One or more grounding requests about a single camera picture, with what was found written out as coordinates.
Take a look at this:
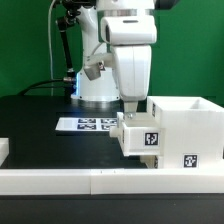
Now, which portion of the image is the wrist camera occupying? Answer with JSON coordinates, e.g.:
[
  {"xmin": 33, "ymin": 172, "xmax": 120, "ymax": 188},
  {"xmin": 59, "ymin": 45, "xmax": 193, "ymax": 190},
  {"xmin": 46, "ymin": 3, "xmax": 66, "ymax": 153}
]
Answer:
[{"xmin": 83, "ymin": 53, "xmax": 112, "ymax": 81}]

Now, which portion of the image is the white left border rail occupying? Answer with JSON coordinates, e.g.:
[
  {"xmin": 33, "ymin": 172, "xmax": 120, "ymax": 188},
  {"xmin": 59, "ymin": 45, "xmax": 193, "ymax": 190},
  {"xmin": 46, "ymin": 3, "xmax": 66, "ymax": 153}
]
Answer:
[{"xmin": 0, "ymin": 138, "xmax": 9, "ymax": 166}]

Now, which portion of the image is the white border rail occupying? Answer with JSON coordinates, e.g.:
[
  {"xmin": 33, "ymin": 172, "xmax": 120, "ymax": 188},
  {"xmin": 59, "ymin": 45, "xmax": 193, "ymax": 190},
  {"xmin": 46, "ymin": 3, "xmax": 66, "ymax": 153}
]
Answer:
[
  {"xmin": 0, "ymin": 169, "xmax": 224, "ymax": 195},
  {"xmin": 0, "ymin": 138, "xmax": 9, "ymax": 166}
]

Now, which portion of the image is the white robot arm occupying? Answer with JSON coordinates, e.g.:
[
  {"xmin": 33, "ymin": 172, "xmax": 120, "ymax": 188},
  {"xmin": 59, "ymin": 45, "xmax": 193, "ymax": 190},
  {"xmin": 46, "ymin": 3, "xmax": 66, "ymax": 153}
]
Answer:
[{"xmin": 77, "ymin": 0, "xmax": 179, "ymax": 115}]

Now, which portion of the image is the black cable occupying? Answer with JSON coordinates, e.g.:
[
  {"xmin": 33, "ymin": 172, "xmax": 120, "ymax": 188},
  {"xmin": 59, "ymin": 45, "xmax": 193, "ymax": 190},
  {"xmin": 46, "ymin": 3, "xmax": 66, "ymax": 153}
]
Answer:
[{"xmin": 17, "ymin": 79, "xmax": 68, "ymax": 97}]

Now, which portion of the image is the white front drawer box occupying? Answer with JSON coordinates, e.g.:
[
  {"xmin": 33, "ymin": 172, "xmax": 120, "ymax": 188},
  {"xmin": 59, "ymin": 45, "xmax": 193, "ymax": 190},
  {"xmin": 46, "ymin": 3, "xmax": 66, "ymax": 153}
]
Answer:
[{"xmin": 140, "ymin": 155, "xmax": 158, "ymax": 169}]

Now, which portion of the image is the white marker sheet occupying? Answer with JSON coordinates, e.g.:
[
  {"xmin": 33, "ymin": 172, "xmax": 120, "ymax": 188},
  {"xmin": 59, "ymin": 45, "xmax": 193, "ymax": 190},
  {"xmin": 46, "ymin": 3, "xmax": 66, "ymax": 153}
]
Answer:
[{"xmin": 56, "ymin": 117, "xmax": 117, "ymax": 131}]

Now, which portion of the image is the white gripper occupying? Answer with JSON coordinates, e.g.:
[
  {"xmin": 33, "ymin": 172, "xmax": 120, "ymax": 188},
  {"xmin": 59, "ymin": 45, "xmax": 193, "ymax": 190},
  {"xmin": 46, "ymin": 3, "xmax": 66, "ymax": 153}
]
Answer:
[{"xmin": 100, "ymin": 15, "xmax": 157, "ymax": 119}]

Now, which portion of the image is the white drawer box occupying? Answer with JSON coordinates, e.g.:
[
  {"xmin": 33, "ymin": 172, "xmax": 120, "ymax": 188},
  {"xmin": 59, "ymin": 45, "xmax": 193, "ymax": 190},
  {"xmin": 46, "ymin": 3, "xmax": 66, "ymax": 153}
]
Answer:
[
  {"xmin": 140, "ymin": 155, "xmax": 158, "ymax": 169},
  {"xmin": 109, "ymin": 112, "xmax": 163, "ymax": 157}
]

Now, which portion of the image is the white drawer cabinet frame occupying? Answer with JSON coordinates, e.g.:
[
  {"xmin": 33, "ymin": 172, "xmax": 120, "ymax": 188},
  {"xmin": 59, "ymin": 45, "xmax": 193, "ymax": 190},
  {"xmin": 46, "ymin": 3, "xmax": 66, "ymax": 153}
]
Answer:
[{"xmin": 147, "ymin": 96, "xmax": 224, "ymax": 169}]

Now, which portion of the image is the white front border rail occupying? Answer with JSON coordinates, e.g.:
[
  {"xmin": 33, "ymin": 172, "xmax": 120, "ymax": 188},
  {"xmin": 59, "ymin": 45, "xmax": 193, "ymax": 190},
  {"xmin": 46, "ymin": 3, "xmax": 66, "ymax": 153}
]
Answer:
[{"xmin": 0, "ymin": 169, "xmax": 224, "ymax": 195}]

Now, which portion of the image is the white cable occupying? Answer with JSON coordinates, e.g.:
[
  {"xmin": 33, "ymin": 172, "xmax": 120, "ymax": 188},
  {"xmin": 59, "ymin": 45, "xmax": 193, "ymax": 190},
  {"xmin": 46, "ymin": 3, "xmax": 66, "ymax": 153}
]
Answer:
[{"xmin": 47, "ymin": 0, "xmax": 58, "ymax": 81}]

